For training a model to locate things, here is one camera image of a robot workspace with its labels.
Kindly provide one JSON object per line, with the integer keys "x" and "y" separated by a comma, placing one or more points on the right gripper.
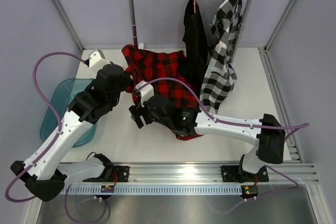
{"x": 136, "y": 112}

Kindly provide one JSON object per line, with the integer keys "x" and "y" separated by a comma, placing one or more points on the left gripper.
{"x": 126, "y": 81}

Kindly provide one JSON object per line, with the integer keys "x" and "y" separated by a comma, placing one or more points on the red black plaid shirt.
{"x": 147, "y": 66}

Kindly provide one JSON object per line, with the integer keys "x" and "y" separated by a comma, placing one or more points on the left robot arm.
{"x": 43, "y": 173}

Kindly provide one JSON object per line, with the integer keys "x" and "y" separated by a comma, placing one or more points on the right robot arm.
{"x": 265, "y": 135}

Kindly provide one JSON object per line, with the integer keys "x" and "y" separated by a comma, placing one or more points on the white black plaid shirt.
{"x": 220, "y": 75}

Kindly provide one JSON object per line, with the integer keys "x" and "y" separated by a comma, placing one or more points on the teal plastic bin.
{"x": 63, "y": 94}

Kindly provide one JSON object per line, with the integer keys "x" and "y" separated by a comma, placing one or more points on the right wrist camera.
{"x": 145, "y": 90}

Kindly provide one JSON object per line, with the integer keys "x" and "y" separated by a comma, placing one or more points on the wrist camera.
{"x": 145, "y": 90}
{"x": 96, "y": 60}

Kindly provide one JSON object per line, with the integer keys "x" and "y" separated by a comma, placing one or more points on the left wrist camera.
{"x": 96, "y": 60}

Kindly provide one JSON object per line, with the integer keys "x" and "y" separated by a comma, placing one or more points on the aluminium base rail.
{"x": 210, "y": 173}

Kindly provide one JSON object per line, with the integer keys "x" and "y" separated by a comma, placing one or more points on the white cable duct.
{"x": 165, "y": 190}

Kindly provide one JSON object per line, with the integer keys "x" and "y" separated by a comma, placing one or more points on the left aluminium frame post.
{"x": 67, "y": 23}

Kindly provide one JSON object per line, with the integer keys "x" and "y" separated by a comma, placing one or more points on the aluminium frame post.
{"x": 67, "y": 23}
{"x": 279, "y": 25}

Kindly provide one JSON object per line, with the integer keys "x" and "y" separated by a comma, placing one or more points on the right aluminium frame post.
{"x": 279, "y": 25}

